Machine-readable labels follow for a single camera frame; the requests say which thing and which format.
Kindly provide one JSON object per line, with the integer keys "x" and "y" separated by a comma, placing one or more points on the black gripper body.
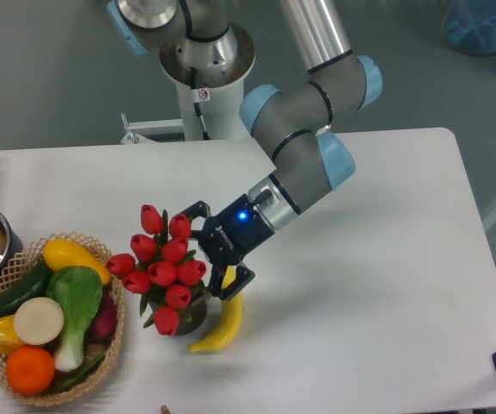
{"x": 227, "y": 237}

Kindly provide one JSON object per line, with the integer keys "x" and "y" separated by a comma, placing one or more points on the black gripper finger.
{"x": 197, "y": 210}
{"x": 229, "y": 283}

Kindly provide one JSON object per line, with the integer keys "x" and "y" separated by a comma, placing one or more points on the red tulip bouquet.
{"x": 160, "y": 255}

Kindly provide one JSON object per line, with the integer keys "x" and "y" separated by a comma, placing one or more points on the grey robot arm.
{"x": 291, "y": 128}

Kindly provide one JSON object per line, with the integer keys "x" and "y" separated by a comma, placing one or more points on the dark grey ribbed vase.
{"x": 178, "y": 309}

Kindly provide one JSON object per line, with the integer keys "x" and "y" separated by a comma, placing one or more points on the yellow banana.
{"x": 223, "y": 334}

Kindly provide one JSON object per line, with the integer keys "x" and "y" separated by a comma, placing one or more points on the purple sweet potato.
{"x": 104, "y": 324}

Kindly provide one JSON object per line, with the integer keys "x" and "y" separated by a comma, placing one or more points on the yellow squash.
{"x": 60, "y": 253}

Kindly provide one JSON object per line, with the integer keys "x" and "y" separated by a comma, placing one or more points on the green bok choy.
{"x": 78, "y": 291}

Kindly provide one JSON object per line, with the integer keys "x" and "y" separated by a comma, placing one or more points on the green bean pod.
{"x": 89, "y": 368}

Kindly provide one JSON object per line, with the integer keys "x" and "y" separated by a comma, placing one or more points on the dark green cucumber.
{"x": 32, "y": 285}

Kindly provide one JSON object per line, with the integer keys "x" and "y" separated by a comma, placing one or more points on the white round radish slice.
{"x": 38, "y": 321}

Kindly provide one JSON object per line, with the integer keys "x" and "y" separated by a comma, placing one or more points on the orange fruit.
{"x": 30, "y": 370}

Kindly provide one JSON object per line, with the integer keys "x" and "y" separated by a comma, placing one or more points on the yellow bell pepper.
{"x": 9, "y": 340}

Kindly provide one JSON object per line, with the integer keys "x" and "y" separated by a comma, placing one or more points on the blue plastic bag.
{"x": 470, "y": 26}

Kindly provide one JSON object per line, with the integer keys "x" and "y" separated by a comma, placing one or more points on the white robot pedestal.
{"x": 209, "y": 80}

